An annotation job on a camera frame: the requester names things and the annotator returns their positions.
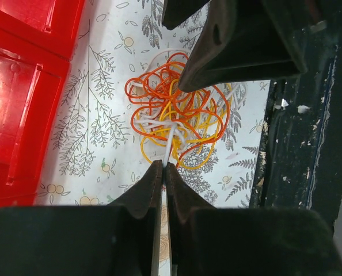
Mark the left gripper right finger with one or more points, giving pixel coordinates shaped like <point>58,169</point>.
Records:
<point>205,240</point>

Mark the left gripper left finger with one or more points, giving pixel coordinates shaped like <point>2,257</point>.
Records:
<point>115,239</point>

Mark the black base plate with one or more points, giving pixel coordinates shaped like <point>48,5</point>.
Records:
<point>300,157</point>

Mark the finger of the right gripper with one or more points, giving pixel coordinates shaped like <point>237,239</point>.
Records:
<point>175,12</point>
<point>245,41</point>

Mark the red three-compartment bin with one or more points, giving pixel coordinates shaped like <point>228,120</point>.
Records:
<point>36,46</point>

